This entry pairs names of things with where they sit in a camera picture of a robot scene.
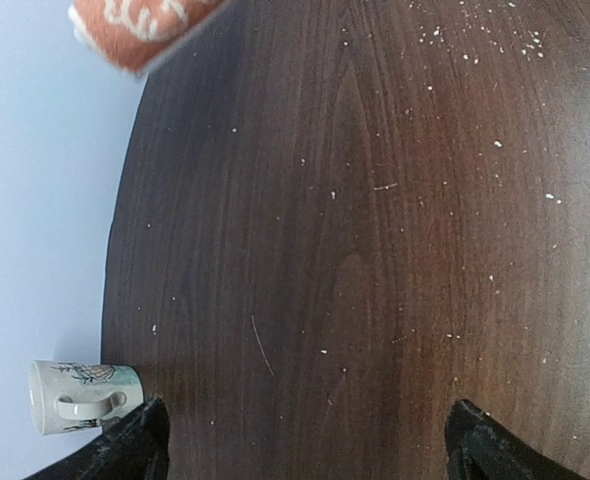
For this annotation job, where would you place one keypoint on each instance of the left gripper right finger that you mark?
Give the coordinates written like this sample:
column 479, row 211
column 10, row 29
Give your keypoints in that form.
column 478, row 447

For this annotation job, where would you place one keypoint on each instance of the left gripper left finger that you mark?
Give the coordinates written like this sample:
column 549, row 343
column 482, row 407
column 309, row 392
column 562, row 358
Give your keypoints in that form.
column 135, row 447

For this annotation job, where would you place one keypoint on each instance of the orange patterned towel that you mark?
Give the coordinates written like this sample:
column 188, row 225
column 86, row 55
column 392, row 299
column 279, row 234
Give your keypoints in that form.
column 138, row 36

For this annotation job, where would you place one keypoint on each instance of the beige ceramic mug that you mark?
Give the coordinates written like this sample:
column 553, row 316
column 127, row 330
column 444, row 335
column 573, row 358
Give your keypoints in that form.
column 67, row 396

